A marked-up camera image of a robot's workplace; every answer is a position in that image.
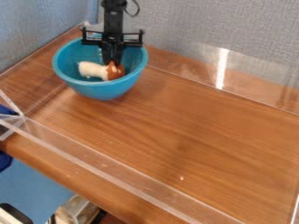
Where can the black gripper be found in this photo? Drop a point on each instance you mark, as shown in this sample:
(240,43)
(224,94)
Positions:
(100,39)

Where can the brown toy mushroom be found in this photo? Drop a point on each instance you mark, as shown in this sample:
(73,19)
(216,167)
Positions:
(105,72)

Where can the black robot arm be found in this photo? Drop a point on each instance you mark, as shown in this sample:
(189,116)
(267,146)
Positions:
(115,8)

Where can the blue plastic bowl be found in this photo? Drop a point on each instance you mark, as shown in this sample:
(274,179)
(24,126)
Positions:
(103,90)

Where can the black object bottom left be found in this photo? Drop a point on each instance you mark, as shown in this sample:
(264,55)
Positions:
(12,216)

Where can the clear acrylic barrier frame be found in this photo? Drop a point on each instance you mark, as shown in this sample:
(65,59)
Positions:
(195,148)

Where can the metal bracket under table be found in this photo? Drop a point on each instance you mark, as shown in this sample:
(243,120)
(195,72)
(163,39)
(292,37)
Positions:
(75,211)

